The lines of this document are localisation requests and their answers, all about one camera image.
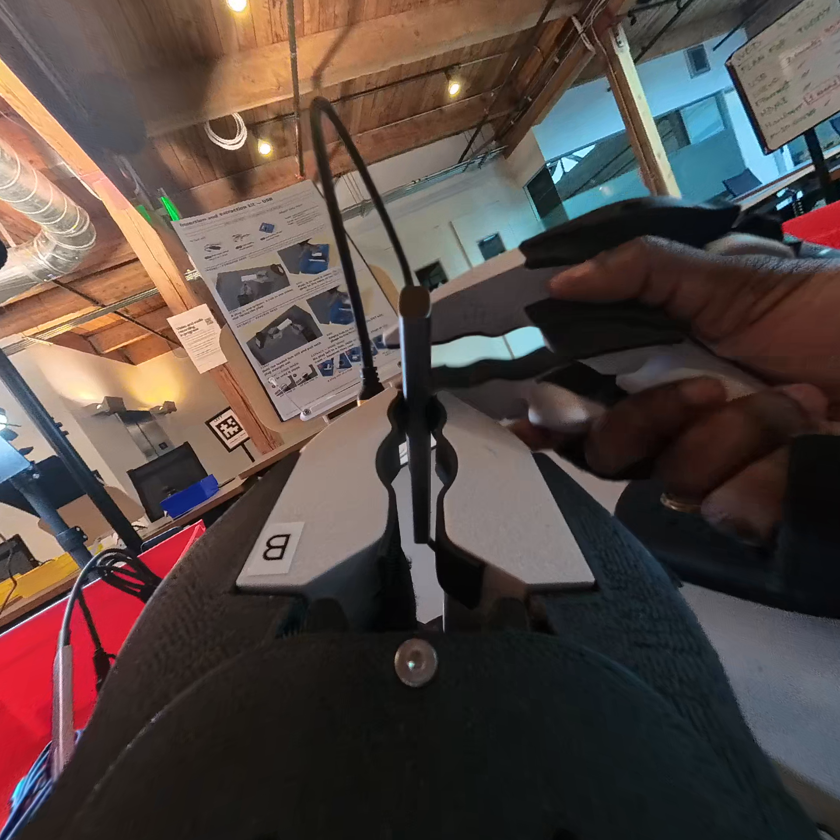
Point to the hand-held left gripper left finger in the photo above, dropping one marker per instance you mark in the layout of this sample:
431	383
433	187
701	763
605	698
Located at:
328	499

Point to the tall black pole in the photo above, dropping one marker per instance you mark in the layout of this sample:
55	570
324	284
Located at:
65	453

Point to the green exit sign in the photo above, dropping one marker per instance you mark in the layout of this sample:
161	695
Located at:
167	207

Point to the red plastic bin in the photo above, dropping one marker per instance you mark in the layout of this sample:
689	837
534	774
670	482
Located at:
817	226
26	669

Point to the fiducial tag sign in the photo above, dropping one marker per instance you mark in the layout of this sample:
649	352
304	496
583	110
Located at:
229	426

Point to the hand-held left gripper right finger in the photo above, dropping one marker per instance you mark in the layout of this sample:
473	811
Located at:
505	505

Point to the yellow plastic bin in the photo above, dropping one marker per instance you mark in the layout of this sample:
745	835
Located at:
46	577

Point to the white paper notice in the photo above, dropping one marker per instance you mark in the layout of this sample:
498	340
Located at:
197	338

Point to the silver air duct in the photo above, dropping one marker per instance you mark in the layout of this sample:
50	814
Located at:
39	223

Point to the whiteboard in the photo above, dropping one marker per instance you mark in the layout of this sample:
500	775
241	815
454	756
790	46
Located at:
787	79

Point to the blue plastic bin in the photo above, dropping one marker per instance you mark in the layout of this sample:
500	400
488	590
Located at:
190	499

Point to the ceiling spot lamp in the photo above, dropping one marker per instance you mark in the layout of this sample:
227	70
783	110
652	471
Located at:
264	148
453	85

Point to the person's right hand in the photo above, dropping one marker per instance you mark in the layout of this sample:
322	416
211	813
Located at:
754	315

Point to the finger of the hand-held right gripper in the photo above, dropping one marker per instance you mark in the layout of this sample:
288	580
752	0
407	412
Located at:
479	302
499	374

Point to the instruction poster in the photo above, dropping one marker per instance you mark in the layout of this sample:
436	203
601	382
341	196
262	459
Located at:
262	289

